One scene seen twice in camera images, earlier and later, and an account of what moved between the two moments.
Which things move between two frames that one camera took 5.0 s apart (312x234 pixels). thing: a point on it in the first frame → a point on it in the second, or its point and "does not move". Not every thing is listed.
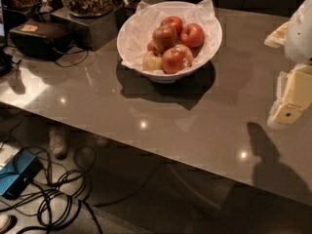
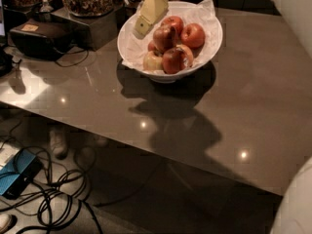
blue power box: x=18 y=174 does not move
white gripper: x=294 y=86 → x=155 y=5
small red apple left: x=150 y=46 does not move
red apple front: x=176 y=58 does not move
